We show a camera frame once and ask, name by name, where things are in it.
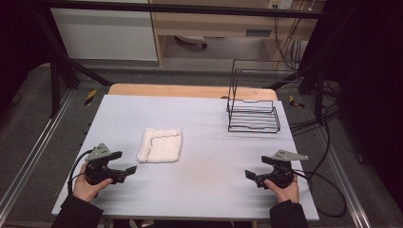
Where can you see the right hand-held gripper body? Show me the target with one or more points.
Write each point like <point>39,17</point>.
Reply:
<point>283,175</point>

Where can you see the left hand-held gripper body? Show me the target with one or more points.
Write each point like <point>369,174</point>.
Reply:
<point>98,152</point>

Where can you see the white towel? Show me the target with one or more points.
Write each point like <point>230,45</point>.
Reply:
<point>161,147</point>

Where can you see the person's right hand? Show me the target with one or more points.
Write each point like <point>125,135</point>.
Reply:
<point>288,193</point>

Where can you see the person's left hand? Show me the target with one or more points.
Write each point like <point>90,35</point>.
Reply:
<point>84,189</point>

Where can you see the white table mat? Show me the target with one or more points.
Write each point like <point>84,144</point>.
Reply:
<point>206,177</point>

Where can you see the black metal stand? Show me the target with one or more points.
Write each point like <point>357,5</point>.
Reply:
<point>56,79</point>
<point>318,95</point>

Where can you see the white cabinet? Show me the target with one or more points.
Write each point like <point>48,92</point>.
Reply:
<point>104,34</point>

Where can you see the black curtain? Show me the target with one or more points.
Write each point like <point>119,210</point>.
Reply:
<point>367,79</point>
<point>19,47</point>

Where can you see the office chair base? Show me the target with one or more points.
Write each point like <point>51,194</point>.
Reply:
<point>191,39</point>

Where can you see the light wooden desk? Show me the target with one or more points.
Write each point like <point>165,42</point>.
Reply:
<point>215,23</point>

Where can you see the white power strip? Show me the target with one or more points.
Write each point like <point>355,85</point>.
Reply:
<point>280,3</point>

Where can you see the black metal crossbar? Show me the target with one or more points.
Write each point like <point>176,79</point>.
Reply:
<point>190,9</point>

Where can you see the aluminium floor rail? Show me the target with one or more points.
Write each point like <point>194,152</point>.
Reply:
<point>343,177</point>
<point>30,155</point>

